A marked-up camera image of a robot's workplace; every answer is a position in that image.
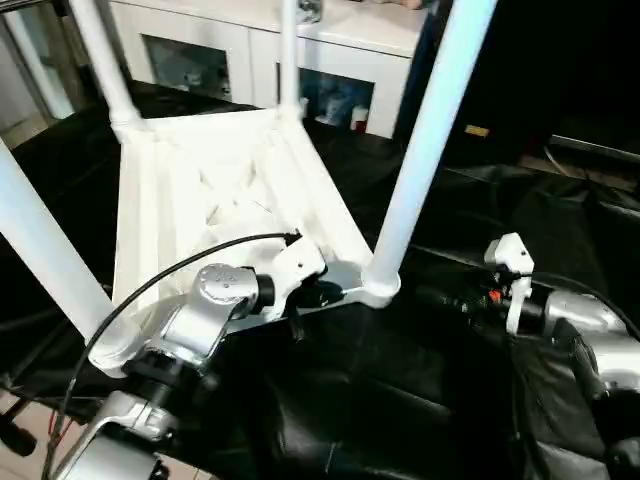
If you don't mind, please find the white plastic table top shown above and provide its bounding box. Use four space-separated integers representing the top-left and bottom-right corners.
88 105 403 379

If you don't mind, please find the white plastic table leg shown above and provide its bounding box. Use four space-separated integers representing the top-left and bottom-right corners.
0 138 116 347
277 0 304 121
68 0 149 143
360 0 499 307

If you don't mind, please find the black plastic mat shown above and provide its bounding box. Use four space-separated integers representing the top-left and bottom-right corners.
0 82 640 480

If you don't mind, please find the white glass-door cabinet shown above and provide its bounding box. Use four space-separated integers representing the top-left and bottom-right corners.
108 0 428 139

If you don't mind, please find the black metal stand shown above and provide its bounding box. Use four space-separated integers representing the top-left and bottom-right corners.
0 413 37 458

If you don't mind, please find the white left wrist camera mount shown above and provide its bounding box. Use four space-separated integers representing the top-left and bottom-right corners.
268 240 330 323

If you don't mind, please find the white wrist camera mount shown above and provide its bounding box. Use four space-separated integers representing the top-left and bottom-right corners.
484 232 537 337
268 240 330 323

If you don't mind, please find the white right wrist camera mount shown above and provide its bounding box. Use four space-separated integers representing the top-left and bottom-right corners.
484 232 537 337

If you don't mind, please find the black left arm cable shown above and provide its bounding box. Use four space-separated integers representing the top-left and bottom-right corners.
40 232 304 480

